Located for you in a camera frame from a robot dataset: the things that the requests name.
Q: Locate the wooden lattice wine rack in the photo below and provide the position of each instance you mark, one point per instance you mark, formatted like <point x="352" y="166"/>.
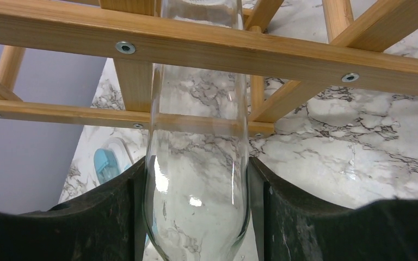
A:
<point x="122" y="30"/>

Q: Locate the slim clear glass bottle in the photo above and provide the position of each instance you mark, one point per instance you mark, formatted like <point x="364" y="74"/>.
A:
<point x="196" y="202"/>

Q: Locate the blue white small object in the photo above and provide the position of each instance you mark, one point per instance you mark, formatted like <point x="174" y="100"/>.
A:
<point x="111" y="160"/>

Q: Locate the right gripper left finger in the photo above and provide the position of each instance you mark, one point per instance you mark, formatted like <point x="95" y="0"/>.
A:
<point x="105" y="223"/>

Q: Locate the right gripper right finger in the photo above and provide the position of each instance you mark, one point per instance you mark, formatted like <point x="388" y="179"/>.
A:
<point x="292" y="224"/>

